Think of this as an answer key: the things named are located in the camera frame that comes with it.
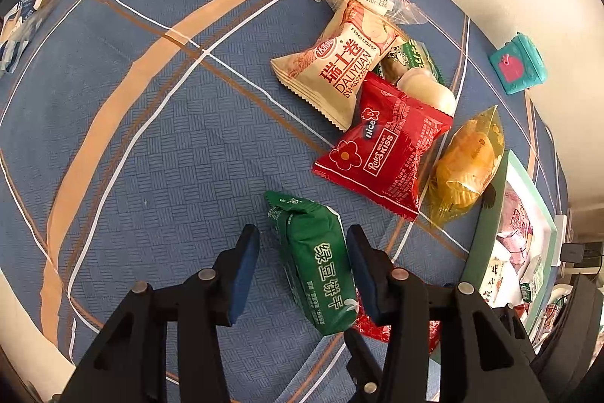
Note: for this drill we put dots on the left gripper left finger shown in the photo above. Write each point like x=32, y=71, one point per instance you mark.
x=127, y=360

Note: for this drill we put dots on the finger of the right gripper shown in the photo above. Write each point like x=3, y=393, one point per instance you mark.
x=362, y=368

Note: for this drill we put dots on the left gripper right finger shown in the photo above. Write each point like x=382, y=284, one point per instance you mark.
x=393, y=296

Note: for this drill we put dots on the red long wafer packet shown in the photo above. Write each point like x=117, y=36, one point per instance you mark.
x=365, y=326

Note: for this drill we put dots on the green mung bean cake packet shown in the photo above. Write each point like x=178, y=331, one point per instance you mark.
x=315, y=256

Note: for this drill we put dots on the purple swiss roll packet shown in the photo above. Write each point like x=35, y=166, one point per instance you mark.
x=515, y=230

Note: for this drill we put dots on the yellow soft bread packet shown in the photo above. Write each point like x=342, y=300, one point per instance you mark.
x=466, y=167

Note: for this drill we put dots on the red raisin kiss packet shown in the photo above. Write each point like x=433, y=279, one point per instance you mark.
x=379, y=157

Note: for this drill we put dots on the beige swiss roll packet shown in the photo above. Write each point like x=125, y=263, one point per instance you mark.
x=329, y=74

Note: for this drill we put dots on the green cow cookie packet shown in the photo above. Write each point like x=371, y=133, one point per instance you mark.
x=400, y=59

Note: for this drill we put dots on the white red small snack packet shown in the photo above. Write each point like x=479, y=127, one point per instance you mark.
x=500, y=285

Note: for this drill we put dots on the pale green small snack packet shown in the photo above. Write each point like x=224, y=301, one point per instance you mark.
x=532, y=279

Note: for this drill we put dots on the black power adapter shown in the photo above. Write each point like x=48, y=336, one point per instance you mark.
x=572, y=252

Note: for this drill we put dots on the mint white shallow tray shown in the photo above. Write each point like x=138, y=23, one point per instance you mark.
x=485, y=353

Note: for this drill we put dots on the white power strip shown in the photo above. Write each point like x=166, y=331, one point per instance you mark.
x=561, y=222

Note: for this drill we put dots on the blue plaid tablecloth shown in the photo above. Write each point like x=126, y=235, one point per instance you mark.
x=138, y=137

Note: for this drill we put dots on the teal pink toy box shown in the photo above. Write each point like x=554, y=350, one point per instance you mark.
x=519, y=65

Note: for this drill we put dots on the white blue packet at edge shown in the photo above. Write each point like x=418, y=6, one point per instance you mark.
x=20, y=24

